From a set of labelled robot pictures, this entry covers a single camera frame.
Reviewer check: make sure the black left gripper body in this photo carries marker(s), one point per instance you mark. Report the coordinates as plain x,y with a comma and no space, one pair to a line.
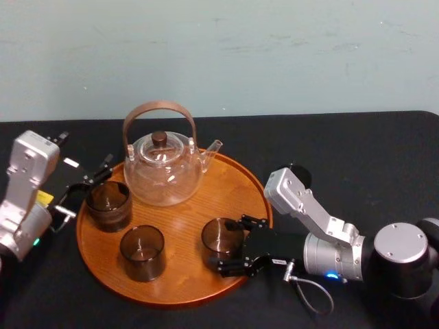
65,178

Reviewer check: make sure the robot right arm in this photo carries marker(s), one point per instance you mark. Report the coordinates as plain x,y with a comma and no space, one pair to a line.
398,246

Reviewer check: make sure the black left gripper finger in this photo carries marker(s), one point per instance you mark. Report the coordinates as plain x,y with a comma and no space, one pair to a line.
76,188
99,173

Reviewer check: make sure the black table cloth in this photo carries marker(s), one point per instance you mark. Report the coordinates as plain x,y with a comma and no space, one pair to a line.
343,144

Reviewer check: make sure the smoked glass cup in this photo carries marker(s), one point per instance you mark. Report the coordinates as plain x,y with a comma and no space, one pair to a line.
142,264
219,241
109,216

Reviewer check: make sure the pale wall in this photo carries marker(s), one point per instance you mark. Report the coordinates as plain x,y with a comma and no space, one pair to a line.
240,55

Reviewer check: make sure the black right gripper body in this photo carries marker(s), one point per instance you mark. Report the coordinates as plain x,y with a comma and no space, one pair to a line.
271,245

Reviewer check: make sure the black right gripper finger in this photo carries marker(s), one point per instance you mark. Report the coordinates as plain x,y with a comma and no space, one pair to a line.
254,223
236,266

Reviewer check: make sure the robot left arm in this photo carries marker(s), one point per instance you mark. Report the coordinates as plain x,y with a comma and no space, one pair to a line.
31,161

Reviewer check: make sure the glass lid with brown knob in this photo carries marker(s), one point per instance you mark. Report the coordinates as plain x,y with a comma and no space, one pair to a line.
159,138

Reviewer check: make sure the round wooden tray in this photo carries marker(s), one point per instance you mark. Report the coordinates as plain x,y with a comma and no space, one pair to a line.
192,219

